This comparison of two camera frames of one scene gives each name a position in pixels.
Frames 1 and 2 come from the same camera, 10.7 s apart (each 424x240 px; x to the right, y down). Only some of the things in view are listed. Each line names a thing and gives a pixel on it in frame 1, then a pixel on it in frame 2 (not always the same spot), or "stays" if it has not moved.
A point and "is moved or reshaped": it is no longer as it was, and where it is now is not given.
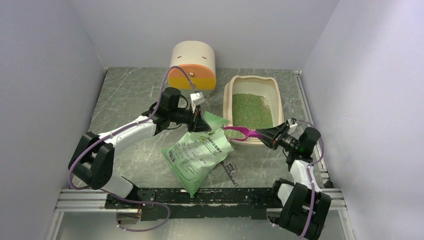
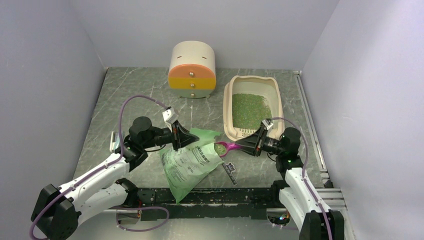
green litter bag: (197, 154) is moved or reshaped
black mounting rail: (232, 204) stays
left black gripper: (196, 123) to (179, 136)
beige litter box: (253, 102) stays
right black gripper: (272, 136) to (253, 143)
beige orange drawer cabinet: (198, 58) stays
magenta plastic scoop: (240, 133) to (221, 148)
